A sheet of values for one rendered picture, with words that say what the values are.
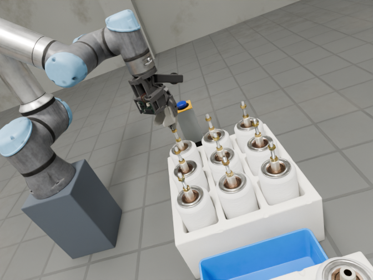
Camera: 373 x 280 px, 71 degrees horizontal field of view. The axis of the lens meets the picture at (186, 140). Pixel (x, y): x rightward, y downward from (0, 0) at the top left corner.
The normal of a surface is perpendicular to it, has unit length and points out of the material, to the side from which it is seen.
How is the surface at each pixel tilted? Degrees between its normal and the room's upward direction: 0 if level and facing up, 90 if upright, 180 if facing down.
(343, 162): 0
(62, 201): 90
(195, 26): 90
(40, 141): 90
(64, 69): 90
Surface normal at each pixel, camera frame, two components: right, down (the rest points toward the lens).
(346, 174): -0.32, -0.78
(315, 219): 0.11, 0.53
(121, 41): -0.18, 0.61
